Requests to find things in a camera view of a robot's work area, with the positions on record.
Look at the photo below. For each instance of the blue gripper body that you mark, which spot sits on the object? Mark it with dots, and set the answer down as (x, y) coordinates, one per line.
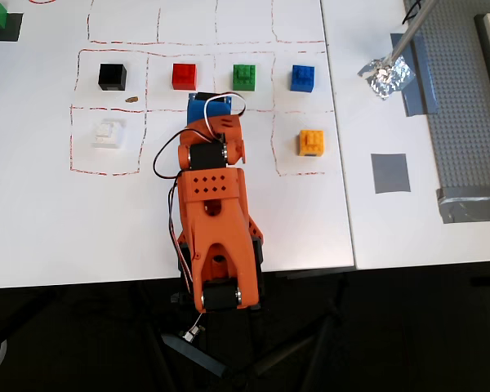
(207, 111)

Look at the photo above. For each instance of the blue brick block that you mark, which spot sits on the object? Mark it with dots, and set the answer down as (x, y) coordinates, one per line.
(303, 79)

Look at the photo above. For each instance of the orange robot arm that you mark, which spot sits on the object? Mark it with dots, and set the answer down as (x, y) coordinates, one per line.
(212, 228)

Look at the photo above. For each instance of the red brick block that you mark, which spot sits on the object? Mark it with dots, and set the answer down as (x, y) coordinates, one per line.
(183, 77)

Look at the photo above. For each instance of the small green brick block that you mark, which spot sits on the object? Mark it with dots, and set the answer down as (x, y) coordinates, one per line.
(244, 77)

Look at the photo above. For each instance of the black brick block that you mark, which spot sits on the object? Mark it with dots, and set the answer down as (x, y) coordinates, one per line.
(112, 77)

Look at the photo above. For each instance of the white brick block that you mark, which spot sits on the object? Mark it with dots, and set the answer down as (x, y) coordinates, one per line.
(107, 134)

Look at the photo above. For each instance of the yellow brick block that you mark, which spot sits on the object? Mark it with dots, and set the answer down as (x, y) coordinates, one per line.
(311, 143)

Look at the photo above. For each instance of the dark square marker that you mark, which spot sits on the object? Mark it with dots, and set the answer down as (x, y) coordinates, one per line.
(14, 29)

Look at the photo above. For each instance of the grey square tape marker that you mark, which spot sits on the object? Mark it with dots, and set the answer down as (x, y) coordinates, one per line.
(390, 173)

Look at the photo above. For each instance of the brown crumb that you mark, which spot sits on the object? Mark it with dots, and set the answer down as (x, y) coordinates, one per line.
(131, 99)

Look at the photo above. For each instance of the crumpled aluminium foil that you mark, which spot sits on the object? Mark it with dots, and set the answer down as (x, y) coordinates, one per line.
(386, 79)

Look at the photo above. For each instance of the metal pole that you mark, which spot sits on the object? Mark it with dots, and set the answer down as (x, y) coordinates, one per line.
(408, 36)

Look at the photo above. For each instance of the long grey tape strip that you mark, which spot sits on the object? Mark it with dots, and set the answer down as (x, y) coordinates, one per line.
(424, 96)

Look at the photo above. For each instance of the black tripod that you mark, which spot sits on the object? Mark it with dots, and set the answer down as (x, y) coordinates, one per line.
(290, 353)

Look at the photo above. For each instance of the grey studded baseplate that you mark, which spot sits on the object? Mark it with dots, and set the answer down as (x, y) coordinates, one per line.
(457, 102)

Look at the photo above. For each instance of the silver duct tape strip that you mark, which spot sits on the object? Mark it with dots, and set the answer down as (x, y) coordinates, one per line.
(473, 206)

